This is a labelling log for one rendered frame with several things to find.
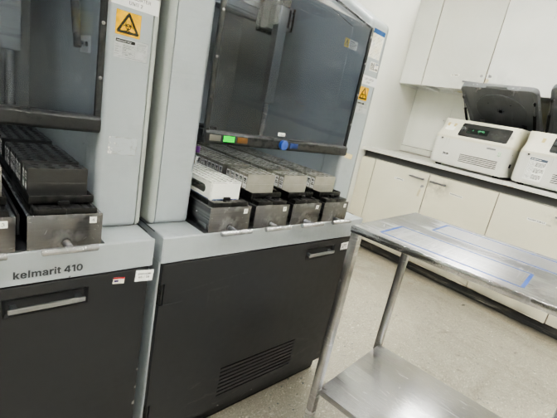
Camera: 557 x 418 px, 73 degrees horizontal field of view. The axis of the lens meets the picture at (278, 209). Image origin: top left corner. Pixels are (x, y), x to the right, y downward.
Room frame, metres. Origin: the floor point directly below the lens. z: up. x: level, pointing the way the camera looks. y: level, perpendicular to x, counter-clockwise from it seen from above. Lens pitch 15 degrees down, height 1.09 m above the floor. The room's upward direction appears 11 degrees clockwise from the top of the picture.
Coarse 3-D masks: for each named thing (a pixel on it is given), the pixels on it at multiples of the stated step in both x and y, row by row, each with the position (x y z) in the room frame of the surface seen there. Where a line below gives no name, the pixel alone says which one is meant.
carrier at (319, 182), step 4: (312, 176) 1.33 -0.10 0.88; (316, 176) 1.32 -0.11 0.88; (320, 176) 1.34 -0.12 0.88; (324, 176) 1.36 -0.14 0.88; (328, 176) 1.38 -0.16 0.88; (332, 176) 1.40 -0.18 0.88; (312, 180) 1.32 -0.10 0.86; (316, 180) 1.32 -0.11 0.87; (320, 180) 1.34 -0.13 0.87; (324, 180) 1.35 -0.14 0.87; (328, 180) 1.37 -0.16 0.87; (332, 180) 1.38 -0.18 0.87; (312, 184) 1.32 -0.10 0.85; (316, 184) 1.32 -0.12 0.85; (320, 184) 1.34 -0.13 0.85; (324, 184) 1.36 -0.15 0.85; (328, 184) 1.37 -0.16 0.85; (332, 184) 1.39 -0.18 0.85; (312, 188) 1.32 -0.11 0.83; (316, 188) 1.33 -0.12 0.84; (320, 188) 1.34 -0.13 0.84; (324, 188) 1.36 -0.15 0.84; (328, 188) 1.38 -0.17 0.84; (332, 188) 1.39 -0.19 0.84
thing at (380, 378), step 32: (384, 224) 1.07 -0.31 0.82; (416, 224) 1.15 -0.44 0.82; (448, 224) 1.25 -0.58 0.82; (352, 256) 0.98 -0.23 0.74; (416, 256) 0.87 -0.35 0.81; (448, 256) 0.88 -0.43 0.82; (480, 256) 0.93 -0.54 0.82; (512, 256) 1.00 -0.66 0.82; (544, 256) 1.07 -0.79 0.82; (512, 288) 0.75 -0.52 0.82; (544, 288) 0.79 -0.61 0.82; (384, 320) 1.31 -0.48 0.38; (320, 352) 0.99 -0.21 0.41; (384, 352) 1.26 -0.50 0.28; (320, 384) 0.98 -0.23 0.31; (352, 384) 1.04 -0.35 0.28; (384, 384) 1.08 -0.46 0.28; (416, 384) 1.11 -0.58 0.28; (352, 416) 0.91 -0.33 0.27; (384, 416) 0.93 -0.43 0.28; (416, 416) 0.96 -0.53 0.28; (448, 416) 0.98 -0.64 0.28; (480, 416) 1.01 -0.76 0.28
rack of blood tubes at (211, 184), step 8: (200, 168) 1.12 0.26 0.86; (208, 168) 1.16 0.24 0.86; (192, 176) 1.04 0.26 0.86; (200, 176) 1.02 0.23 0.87; (208, 176) 1.05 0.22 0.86; (216, 176) 1.06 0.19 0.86; (224, 176) 1.09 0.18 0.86; (192, 184) 1.13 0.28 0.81; (200, 184) 1.15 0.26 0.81; (208, 184) 0.98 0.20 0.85; (216, 184) 0.98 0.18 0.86; (224, 184) 1.00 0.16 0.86; (232, 184) 1.02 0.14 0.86; (240, 184) 1.04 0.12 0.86; (200, 192) 1.00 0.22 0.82; (208, 192) 0.98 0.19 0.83; (216, 192) 0.98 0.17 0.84; (224, 192) 1.00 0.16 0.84; (232, 192) 1.02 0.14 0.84
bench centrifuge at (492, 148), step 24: (480, 96) 3.08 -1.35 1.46; (504, 96) 2.92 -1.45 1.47; (528, 96) 2.80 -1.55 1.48; (456, 120) 3.01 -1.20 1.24; (480, 120) 3.27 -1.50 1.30; (504, 120) 3.12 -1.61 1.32; (528, 120) 2.97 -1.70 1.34; (456, 144) 2.90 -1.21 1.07; (480, 144) 2.77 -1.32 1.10; (504, 144) 2.67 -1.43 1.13; (480, 168) 2.74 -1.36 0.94; (504, 168) 2.64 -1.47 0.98
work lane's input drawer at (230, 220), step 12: (192, 192) 1.02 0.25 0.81; (192, 204) 1.00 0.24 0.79; (204, 204) 0.96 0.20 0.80; (216, 204) 0.95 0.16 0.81; (228, 204) 0.97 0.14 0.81; (240, 204) 1.00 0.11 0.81; (204, 216) 0.95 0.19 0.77; (216, 216) 0.95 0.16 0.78; (228, 216) 0.97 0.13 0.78; (240, 216) 1.00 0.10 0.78; (216, 228) 0.95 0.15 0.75; (228, 228) 0.97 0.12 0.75; (240, 228) 1.01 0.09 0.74
